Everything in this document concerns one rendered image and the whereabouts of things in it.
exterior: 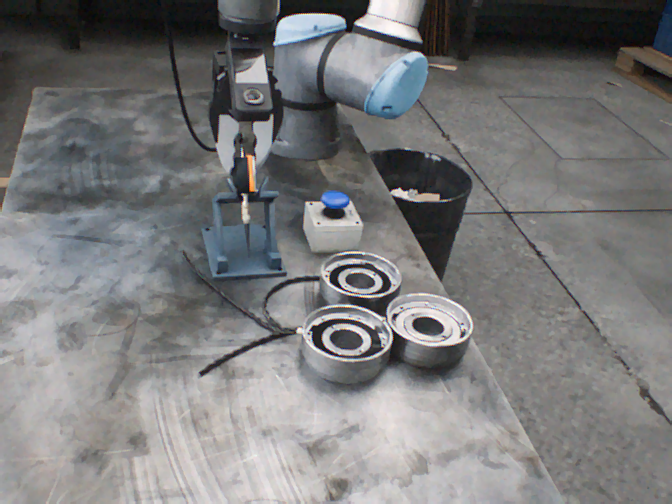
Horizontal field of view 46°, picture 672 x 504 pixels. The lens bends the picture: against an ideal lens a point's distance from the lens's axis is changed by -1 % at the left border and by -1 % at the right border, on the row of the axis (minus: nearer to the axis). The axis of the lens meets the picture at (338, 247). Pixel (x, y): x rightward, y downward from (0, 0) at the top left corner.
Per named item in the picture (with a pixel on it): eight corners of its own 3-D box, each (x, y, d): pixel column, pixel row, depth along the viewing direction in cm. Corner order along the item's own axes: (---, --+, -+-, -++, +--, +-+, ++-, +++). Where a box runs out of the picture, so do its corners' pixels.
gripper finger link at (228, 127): (226, 159, 111) (236, 97, 106) (233, 178, 106) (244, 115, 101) (204, 157, 110) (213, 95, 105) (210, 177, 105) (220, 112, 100)
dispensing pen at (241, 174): (240, 256, 103) (232, 129, 104) (235, 257, 107) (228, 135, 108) (257, 255, 104) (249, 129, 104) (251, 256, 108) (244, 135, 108)
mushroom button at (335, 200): (348, 232, 113) (352, 201, 111) (321, 232, 112) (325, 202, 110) (342, 218, 117) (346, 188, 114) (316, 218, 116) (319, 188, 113)
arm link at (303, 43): (298, 74, 146) (304, 0, 139) (358, 94, 140) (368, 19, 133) (256, 89, 137) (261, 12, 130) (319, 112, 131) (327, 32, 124)
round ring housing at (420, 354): (472, 331, 100) (479, 305, 98) (458, 382, 92) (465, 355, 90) (393, 310, 102) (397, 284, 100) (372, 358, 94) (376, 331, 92)
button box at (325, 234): (359, 252, 114) (364, 222, 111) (311, 253, 112) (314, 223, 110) (347, 223, 120) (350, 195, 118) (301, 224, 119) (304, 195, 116)
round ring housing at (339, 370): (398, 346, 96) (403, 320, 94) (371, 399, 88) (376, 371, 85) (319, 321, 99) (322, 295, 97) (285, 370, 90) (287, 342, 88)
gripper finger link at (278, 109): (282, 137, 106) (279, 74, 101) (284, 141, 105) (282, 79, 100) (247, 141, 105) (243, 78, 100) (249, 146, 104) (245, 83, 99)
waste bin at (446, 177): (461, 326, 236) (490, 201, 214) (353, 332, 228) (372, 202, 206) (426, 263, 264) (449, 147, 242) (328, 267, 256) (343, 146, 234)
